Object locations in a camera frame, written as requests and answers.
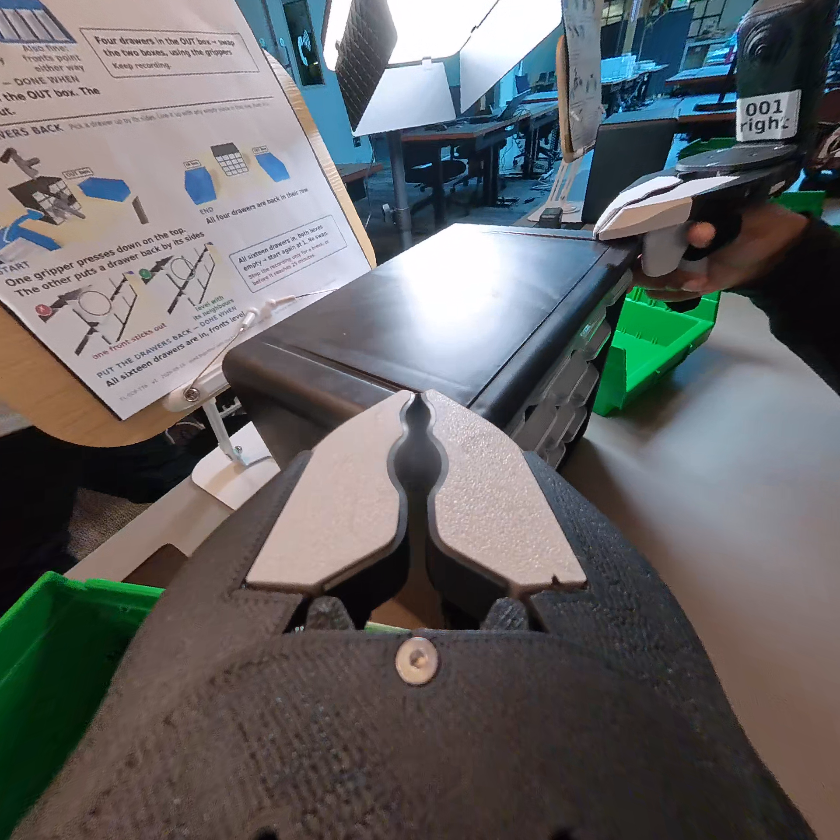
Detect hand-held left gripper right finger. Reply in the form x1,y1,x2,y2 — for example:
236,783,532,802
420,389,589,624

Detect person's right forearm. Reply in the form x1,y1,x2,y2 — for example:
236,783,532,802
748,213,840,396

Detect grey light stand pole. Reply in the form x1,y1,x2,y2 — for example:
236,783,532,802
386,131,422,252

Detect printed instruction sheet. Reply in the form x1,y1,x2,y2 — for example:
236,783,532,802
0,0,372,421

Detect set of clear cabinet drawers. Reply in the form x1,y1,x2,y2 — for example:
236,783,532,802
508,282,635,471

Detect black drawer cabinet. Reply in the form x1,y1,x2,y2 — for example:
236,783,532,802
223,222,652,471

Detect black office chair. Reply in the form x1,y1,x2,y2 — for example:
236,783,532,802
403,141,474,219

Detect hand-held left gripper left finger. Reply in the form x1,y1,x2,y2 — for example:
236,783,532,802
244,390,424,624

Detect studio softbox light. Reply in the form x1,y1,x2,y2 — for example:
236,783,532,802
322,0,565,140

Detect person's right hand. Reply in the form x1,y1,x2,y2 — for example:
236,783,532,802
629,203,812,309

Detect phone booth door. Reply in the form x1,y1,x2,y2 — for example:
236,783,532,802
282,0,326,88

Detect green plastic bin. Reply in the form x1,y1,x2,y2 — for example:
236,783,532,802
591,287,723,418
0,570,166,838
777,189,828,221

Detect long dark office desk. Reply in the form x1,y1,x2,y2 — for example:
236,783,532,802
400,98,560,219

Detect white board stand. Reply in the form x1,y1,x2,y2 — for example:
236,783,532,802
161,364,284,510

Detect thin cord with white ends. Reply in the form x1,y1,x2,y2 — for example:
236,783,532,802
189,292,340,399

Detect wooden sheet board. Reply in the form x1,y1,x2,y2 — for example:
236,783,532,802
0,49,379,448

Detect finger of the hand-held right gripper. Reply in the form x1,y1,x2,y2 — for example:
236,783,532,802
592,176,740,241
607,169,691,212

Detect small wooden instruction board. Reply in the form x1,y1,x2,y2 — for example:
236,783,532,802
556,0,605,162

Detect pale small board stand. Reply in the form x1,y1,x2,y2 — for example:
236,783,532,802
528,156,586,225

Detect dark grey cabinet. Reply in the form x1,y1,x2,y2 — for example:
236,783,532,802
581,115,681,225

